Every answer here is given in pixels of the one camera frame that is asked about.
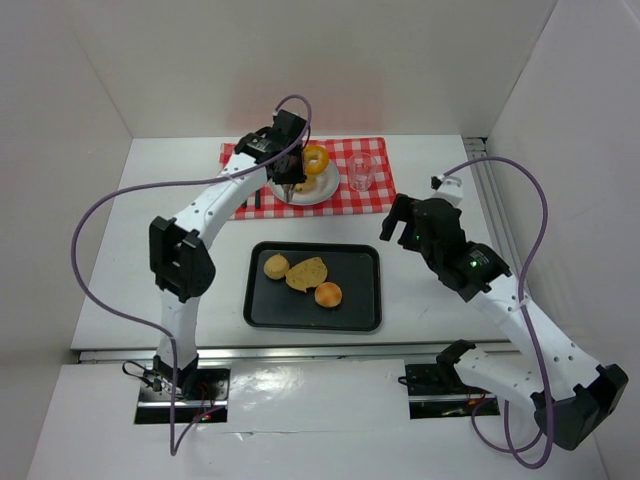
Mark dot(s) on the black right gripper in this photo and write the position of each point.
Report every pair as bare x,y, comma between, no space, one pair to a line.
405,215

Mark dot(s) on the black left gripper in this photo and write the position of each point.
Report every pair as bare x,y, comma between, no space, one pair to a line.
288,176

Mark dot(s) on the pale bagel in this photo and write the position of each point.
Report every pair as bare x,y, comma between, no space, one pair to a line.
307,186

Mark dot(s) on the orange glazed donut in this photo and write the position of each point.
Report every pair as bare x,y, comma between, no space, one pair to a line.
316,160

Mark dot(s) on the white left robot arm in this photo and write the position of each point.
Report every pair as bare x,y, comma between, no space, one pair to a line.
179,246

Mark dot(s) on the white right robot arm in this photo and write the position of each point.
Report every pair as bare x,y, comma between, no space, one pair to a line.
568,392

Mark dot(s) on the flat bread slice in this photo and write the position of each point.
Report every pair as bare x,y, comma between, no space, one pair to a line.
307,274

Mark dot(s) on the round bread bun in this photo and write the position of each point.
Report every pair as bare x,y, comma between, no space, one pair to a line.
328,295

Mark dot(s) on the white plate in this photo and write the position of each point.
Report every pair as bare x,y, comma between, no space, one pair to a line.
325,186

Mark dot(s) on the red checkered cloth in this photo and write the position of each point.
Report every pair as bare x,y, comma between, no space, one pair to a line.
377,199

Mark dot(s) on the clear drinking glass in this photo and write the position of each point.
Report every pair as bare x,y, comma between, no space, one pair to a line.
361,171

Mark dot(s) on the small round muffin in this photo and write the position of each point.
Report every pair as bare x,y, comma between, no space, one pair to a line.
276,267

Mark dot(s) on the black baking tray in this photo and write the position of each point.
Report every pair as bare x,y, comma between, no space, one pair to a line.
354,268

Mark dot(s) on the aluminium side rail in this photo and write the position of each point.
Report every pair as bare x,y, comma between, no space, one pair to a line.
495,214

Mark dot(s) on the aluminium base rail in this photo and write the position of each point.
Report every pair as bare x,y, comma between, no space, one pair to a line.
282,353

